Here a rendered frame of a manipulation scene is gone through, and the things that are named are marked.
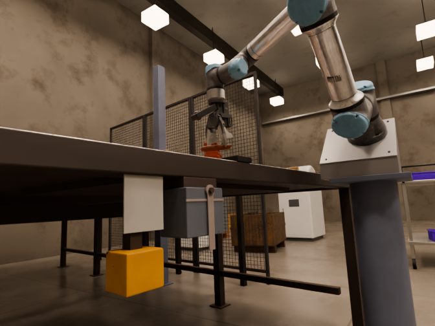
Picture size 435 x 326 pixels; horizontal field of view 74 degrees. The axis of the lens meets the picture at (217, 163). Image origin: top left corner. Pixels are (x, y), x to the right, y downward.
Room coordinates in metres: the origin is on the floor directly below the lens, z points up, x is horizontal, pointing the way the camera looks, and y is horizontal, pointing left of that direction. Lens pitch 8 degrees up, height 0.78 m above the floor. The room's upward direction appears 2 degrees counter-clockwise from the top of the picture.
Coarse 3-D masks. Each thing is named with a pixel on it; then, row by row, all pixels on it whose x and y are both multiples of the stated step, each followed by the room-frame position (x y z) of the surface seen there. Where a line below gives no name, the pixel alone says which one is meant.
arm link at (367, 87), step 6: (360, 84) 1.03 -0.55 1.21; (366, 84) 1.01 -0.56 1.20; (372, 84) 1.02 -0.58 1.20; (360, 90) 1.00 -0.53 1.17; (366, 90) 1.00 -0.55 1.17; (372, 90) 1.02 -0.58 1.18; (366, 96) 1.00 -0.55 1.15; (372, 96) 1.02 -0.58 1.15; (372, 102) 1.01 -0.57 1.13; (372, 114) 1.06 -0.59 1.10
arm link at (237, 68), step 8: (240, 56) 1.11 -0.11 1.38; (232, 64) 1.06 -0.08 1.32; (240, 64) 1.06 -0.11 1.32; (248, 64) 1.13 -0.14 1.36; (216, 72) 1.12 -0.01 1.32; (224, 72) 1.09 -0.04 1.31; (232, 72) 1.07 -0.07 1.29; (240, 72) 1.06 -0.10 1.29; (224, 80) 1.12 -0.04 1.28; (232, 80) 1.11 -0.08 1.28
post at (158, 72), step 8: (160, 72) 3.12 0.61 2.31; (160, 80) 3.12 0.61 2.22; (160, 88) 3.11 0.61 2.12; (160, 96) 3.11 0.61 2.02; (160, 104) 3.11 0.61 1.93; (160, 112) 3.11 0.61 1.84; (160, 120) 3.11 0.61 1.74; (160, 128) 3.11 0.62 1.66; (160, 136) 3.11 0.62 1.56; (160, 144) 3.11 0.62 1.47; (160, 232) 3.10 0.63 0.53; (160, 240) 3.10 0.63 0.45
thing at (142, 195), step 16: (128, 176) 0.60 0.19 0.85; (144, 176) 0.63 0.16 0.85; (128, 192) 0.60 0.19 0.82; (144, 192) 0.63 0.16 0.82; (160, 192) 0.66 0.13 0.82; (128, 208) 0.60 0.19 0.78; (144, 208) 0.63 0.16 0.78; (160, 208) 0.66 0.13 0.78; (128, 224) 0.60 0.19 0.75; (144, 224) 0.63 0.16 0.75; (160, 224) 0.66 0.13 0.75
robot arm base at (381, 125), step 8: (376, 120) 1.08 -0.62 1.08; (368, 128) 1.09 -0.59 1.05; (376, 128) 1.10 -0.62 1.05; (384, 128) 1.10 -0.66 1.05; (360, 136) 1.12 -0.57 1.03; (368, 136) 1.11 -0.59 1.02; (376, 136) 1.10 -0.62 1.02; (384, 136) 1.11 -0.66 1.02; (360, 144) 1.14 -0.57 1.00; (368, 144) 1.12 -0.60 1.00
